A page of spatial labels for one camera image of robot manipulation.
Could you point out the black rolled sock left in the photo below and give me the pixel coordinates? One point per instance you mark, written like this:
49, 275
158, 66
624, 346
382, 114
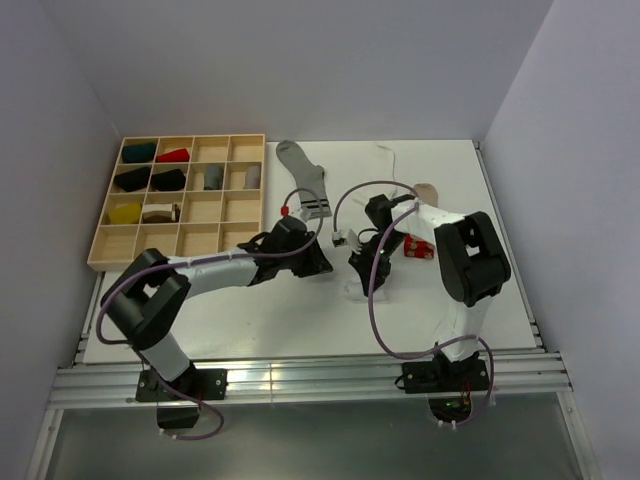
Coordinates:
133, 180

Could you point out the light grey rolled sock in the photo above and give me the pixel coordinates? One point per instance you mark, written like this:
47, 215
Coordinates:
252, 178

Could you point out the white striped sock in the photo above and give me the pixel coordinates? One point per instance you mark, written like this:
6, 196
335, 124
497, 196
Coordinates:
352, 290

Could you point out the grey striped sock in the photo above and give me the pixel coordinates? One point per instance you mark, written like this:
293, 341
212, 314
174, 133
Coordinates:
309, 178

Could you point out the red rolled sock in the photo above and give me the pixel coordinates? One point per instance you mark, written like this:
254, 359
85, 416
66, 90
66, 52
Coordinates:
181, 155

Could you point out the plain white sock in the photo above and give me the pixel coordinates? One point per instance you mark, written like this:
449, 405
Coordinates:
379, 164

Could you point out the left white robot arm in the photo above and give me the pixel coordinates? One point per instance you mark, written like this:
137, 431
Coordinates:
145, 300

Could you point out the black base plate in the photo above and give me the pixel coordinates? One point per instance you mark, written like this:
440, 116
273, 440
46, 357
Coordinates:
442, 376
199, 384

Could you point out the beige red reindeer sock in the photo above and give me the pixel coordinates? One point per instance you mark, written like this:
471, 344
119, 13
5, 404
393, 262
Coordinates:
414, 247

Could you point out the aluminium mounting rail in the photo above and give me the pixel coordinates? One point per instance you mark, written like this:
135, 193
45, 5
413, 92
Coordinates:
321, 379

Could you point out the dark green rolled sock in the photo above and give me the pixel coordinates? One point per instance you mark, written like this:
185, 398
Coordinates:
138, 153

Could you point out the black rolled sock right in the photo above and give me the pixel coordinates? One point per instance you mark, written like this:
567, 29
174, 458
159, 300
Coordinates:
168, 181

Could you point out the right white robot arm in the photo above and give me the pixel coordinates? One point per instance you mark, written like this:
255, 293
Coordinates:
473, 265

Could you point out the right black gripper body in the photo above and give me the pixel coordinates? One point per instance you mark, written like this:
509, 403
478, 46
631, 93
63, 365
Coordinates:
365, 257

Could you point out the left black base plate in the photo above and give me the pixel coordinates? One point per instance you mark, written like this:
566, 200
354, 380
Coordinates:
199, 384

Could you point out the black rolled sock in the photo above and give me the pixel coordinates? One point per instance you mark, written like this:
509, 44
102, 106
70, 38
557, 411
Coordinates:
133, 180
168, 181

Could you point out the wooden compartment tray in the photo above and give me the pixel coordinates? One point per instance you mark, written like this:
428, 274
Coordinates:
210, 221

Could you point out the white brown rolled sock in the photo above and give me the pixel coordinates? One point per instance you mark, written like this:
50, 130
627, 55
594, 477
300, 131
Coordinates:
160, 213

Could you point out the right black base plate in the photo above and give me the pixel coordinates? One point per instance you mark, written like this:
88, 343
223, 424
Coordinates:
442, 376

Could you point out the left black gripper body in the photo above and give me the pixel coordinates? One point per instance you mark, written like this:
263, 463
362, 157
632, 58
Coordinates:
303, 263

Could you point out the yellow rolled sock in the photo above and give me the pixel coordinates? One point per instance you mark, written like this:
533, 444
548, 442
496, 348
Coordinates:
128, 214

